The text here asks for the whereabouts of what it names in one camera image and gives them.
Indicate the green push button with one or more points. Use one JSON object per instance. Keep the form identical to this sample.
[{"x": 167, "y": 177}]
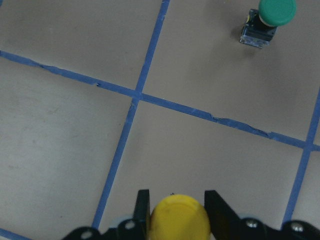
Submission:
[{"x": 261, "y": 24}]

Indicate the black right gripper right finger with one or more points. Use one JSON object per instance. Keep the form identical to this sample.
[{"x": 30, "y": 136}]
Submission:
[{"x": 223, "y": 219}]

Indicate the yellow push button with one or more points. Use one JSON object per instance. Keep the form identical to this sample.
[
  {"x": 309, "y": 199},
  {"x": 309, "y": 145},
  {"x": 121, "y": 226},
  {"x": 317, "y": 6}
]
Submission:
[{"x": 179, "y": 217}]

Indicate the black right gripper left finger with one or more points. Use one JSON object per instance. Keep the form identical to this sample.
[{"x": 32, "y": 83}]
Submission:
[{"x": 142, "y": 215}]

